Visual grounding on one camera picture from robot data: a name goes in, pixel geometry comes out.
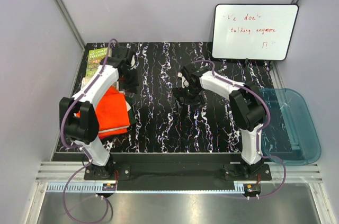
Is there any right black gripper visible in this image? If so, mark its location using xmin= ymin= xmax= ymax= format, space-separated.
xmin=172 ymin=85 xmax=205 ymax=114

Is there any orange t shirt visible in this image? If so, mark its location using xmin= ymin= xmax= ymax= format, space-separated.
xmin=94 ymin=87 xmax=131 ymax=137

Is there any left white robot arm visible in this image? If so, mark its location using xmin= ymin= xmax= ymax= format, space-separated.
xmin=59 ymin=47 xmax=138 ymax=180

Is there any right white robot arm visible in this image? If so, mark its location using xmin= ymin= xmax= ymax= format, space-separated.
xmin=172 ymin=62 xmax=270 ymax=180

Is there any black marbled table mat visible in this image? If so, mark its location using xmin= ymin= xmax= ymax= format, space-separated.
xmin=52 ymin=41 xmax=282 ymax=154

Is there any green treehouse book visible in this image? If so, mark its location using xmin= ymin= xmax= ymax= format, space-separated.
xmin=85 ymin=48 xmax=107 ymax=78

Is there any white dry erase board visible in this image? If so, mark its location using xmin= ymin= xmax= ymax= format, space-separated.
xmin=212 ymin=4 xmax=299 ymax=61

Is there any teal plastic bin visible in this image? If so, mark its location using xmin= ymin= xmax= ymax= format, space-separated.
xmin=260 ymin=88 xmax=322 ymax=166

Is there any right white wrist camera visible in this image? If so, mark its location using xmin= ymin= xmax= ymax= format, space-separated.
xmin=177 ymin=72 xmax=189 ymax=88

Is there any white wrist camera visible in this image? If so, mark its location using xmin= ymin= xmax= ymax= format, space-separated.
xmin=177 ymin=72 xmax=189 ymax=88
xmin=129 ymin=55 xmax=137 ymax=70

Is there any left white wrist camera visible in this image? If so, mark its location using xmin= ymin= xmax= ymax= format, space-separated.
xmin=129 ymin=55 xmax=137 ymax=70

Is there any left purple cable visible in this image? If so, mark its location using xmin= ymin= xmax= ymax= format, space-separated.
xmin=59 ymin=38 xmax=119 ymax=222

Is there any purple cable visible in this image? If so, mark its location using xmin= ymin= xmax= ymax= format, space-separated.
xmin=189 ymin=60 xmax=288 ymax=201
xmin=59 ymin=38 xmax=119 ymax=222

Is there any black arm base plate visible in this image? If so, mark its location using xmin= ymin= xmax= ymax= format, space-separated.
xmin=84 ymin=153 xmax=272 ymax=181

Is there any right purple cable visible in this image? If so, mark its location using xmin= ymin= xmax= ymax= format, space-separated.
xmin=189 ymin=60 xmax=288 ymax=201

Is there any grey cable duct rail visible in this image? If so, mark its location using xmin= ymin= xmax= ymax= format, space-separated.
xmin=47 ymin=182 xmax=117 ymax=193

